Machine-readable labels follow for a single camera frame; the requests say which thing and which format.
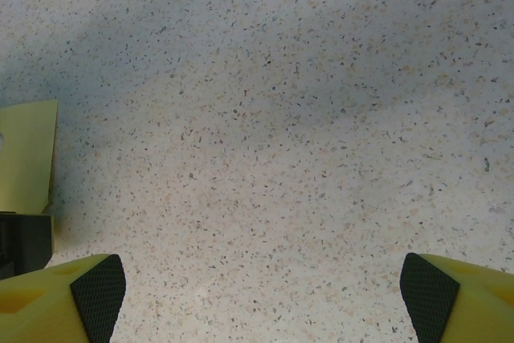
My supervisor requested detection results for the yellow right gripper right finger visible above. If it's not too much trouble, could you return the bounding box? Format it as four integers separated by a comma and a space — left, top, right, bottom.
400, 252, 514, 343

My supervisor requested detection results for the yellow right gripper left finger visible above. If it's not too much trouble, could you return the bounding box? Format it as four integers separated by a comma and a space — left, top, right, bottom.
0, 253, 128, 343

